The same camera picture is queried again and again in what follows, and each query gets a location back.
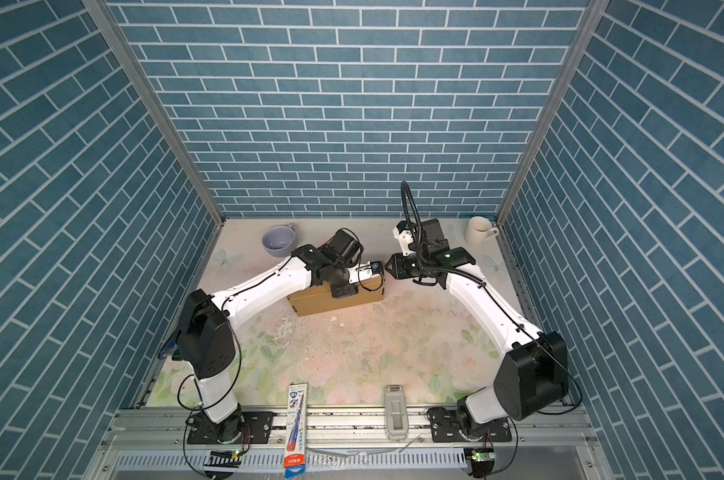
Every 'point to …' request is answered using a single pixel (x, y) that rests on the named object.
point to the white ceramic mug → (479, 230)
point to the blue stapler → (170, 346)
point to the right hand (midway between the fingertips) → (393, 266)
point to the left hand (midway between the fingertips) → (358, 281)
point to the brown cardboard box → (320, 300)
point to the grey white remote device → (397, 424)
